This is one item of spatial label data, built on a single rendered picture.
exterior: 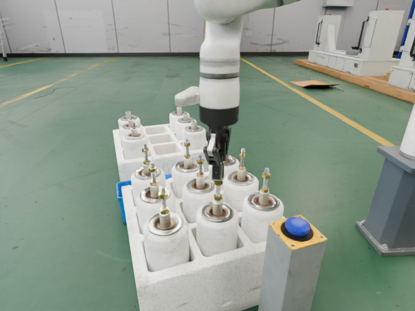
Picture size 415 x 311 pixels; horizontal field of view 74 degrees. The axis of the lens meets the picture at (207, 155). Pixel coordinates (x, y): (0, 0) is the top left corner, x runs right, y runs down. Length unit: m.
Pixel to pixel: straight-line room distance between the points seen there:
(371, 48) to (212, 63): 3.57
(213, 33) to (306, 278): 0.45
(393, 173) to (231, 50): 0.63
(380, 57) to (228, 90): 3.64
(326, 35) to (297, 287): 4.86
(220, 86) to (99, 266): 0.64
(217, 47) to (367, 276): 0.74
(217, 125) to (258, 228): 0.28
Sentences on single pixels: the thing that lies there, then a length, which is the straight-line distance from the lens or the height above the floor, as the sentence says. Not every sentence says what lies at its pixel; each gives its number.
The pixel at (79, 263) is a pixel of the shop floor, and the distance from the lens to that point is 0.94.
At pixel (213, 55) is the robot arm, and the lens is 0.47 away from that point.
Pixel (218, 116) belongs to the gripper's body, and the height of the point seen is 0.48.
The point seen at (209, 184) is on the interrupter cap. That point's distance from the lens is 0.72.
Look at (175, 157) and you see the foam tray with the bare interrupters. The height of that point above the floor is 0.17.
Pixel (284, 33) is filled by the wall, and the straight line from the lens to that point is 7.30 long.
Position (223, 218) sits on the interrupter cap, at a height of 0.25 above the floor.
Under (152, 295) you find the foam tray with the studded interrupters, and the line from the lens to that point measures 0.62.
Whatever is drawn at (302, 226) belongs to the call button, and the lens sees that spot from 0.49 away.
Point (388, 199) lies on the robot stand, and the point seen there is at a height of 0.17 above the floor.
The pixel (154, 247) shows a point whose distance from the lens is 0.59.
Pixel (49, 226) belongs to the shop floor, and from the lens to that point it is 1.13.
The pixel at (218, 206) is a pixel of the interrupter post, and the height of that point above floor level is 0.27.
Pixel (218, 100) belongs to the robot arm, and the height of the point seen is 0.51.
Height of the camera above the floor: 0.63
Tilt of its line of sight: 25 degrees down
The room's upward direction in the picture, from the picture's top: straight up
